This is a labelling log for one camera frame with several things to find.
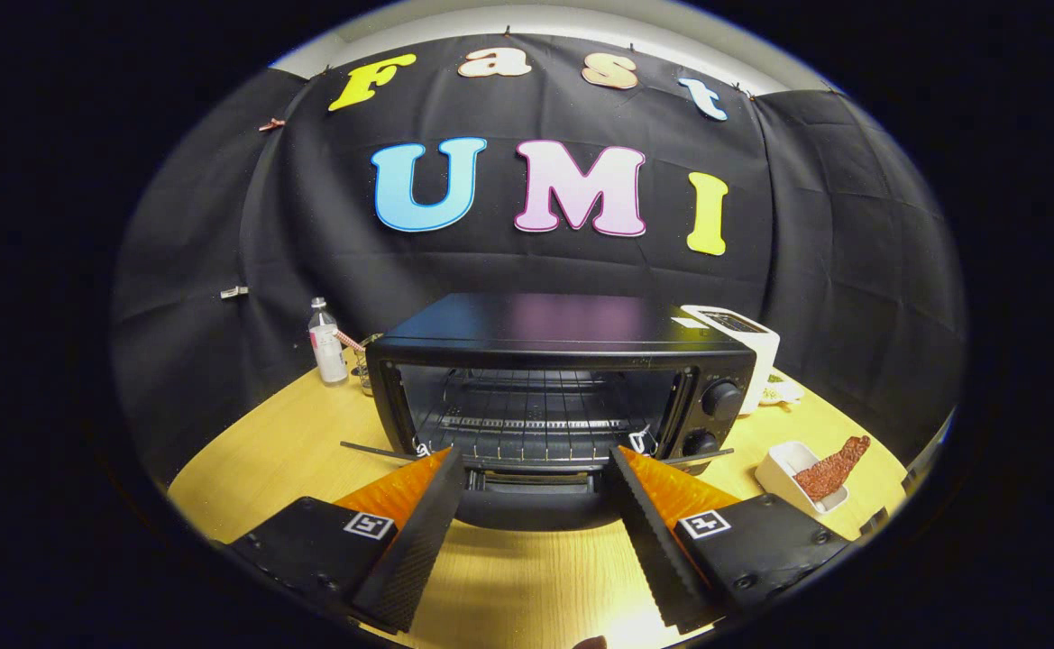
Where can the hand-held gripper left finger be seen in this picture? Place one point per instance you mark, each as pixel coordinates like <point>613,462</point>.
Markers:
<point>418,550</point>

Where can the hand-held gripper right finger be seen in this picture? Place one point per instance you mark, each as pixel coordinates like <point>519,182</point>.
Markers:
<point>657,550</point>

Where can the reddish-brown meat strip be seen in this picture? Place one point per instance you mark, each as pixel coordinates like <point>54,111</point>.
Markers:
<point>829,473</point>

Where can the black toaster oven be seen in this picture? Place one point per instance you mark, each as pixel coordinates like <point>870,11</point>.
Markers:
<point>563,324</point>

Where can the white toaster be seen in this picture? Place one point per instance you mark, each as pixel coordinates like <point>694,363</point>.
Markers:
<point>756,351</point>

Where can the white rectangular dish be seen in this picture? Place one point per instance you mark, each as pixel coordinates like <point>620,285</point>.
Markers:
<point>783,464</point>

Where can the white divided bean dish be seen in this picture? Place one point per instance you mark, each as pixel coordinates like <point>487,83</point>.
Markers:
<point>783,392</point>

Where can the clear plastic bottle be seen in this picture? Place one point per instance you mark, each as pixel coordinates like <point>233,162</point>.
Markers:
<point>328,351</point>

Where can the pink striped straw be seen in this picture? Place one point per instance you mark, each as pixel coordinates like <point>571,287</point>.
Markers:
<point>351,341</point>

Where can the black backdrop cloth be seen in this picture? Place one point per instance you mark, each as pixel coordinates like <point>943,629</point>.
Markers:
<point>490,261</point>

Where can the silver clip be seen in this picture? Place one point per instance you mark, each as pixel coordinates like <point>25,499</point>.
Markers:
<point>234,292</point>

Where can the red clip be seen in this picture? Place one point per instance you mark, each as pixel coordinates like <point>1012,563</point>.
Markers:
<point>271,124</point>

